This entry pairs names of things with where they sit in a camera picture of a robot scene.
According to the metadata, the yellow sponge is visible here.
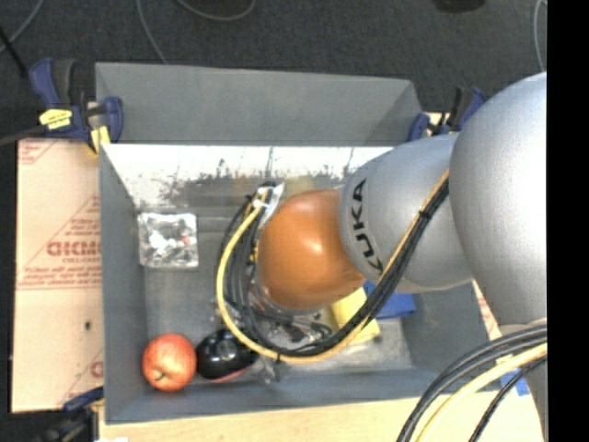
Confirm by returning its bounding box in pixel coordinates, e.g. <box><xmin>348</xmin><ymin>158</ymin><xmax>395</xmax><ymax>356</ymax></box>
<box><xmin>321</xmin><ymin>287</ymin><xmax>382</xmax><ymax>345</ymax></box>

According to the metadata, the clear packet of small parts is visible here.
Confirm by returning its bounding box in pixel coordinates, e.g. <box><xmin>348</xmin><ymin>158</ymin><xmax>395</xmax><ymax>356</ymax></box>
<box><xmin>136</xmin><ymin>211</ymin><xmax>201</xmax><ymax>269</ymax></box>

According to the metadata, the black computer mouse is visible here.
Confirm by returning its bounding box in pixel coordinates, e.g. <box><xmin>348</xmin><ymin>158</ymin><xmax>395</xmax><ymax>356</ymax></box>
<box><xmin>194</xmin><ymin>329</ymin><xmax>260</xmax><ymax>382</ymax></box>

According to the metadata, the brown cardboard board, red print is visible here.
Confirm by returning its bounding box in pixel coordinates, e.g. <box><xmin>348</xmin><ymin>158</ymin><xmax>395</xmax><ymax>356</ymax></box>
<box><xmin>10</xmin><ymin>136</ymin><xmax>107</xmax><ymax>413</ymax></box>

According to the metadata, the blue sponge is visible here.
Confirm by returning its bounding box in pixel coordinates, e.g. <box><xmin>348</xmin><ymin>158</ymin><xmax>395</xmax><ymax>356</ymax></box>
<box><xmin>362</xmin><ymin>280</ymin><xmax>418</xmax><ymax>320</ymax></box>

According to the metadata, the grey metal bin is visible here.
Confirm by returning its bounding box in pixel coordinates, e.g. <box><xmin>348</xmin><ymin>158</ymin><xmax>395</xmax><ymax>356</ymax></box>
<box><xmin>94</xmin><ymin>61</ymin><xmax>496</xmax><ymax>425</ymax></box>

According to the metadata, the red apple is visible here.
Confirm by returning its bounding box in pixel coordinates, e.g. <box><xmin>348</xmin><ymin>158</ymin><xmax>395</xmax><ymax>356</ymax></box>
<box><xmin>141</xmin><ymin>332</ymin><xmax>199</xmax><ymax>393</ymax></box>

